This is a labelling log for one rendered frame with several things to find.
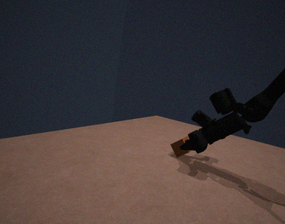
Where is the orange block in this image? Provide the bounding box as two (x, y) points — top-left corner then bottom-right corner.
(171, 136), (191, 157)

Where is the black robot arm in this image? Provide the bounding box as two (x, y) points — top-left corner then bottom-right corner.
(192, 69), (285, 135)

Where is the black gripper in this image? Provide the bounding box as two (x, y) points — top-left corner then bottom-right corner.
(180, 119), (228, 153)

